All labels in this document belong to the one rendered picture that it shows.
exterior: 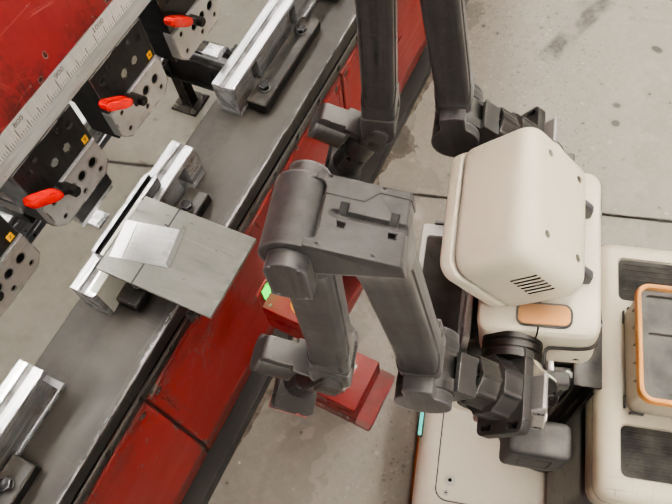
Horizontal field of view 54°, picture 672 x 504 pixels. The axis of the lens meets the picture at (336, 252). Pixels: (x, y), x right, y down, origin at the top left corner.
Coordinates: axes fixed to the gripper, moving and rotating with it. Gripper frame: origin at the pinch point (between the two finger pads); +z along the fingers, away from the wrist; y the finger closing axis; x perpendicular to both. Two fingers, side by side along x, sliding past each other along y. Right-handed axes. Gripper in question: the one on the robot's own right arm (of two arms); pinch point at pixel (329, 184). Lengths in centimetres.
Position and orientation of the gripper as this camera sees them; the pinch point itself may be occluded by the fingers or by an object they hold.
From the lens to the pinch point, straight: 133.2
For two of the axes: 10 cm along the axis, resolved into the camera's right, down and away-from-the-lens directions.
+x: 9.1, 3.2, 2.6
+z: -3.7, 3.6, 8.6
